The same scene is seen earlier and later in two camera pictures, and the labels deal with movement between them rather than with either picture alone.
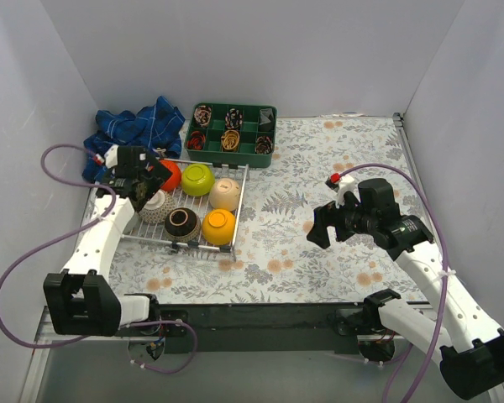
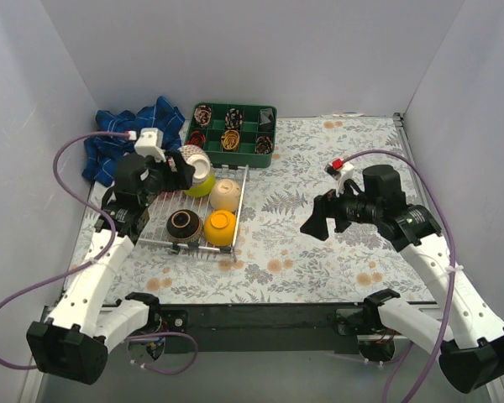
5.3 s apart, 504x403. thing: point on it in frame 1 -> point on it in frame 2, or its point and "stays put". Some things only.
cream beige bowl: x=224 y=194 stays put
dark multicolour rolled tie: x=233 y=118 stays put
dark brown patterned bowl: x=182 y=224 stays put
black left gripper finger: x=154 y=175 -> x=185 y=172
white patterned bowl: x=156 y=210 -> x=198 y=158
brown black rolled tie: x=264 y=145 stays put
